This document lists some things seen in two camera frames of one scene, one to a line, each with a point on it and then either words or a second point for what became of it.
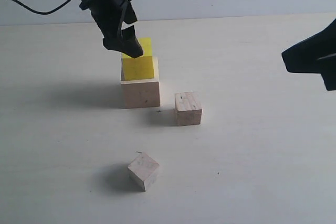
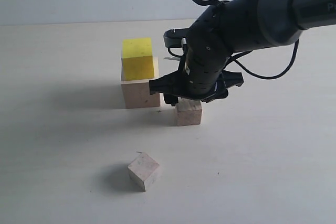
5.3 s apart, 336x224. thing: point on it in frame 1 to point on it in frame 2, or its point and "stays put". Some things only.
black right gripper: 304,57 to 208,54
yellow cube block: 139,67 stays put
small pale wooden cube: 144,170 stays put
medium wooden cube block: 188,108 stays put
